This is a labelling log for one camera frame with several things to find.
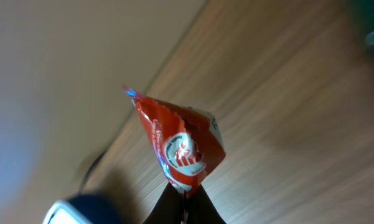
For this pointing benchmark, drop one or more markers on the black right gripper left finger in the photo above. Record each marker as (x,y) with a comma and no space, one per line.
(168,209)

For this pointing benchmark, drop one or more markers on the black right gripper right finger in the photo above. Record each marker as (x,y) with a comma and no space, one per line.
(201,209)

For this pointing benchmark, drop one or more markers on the red sachet packet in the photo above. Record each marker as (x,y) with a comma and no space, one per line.
(186,141)

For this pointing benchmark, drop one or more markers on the white barcode scanner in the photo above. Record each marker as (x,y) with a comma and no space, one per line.
(82,209)

